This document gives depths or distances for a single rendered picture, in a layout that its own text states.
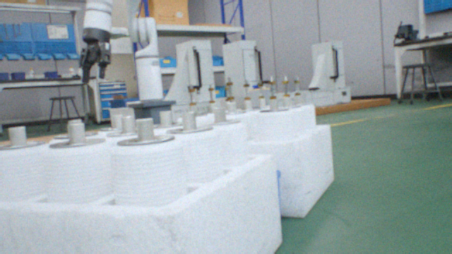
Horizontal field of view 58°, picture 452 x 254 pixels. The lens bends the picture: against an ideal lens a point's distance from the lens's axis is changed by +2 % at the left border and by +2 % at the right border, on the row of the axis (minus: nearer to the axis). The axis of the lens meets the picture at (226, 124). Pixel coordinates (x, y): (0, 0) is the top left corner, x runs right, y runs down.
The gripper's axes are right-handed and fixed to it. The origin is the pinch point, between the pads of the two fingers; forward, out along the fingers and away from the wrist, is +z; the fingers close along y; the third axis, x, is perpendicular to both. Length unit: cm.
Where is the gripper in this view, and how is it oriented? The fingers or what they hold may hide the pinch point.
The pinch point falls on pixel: (92, 80)
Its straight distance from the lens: 121.5
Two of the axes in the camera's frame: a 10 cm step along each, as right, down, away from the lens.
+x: 7.1, 1.0, 7.0
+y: 7.0, 0.0, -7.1
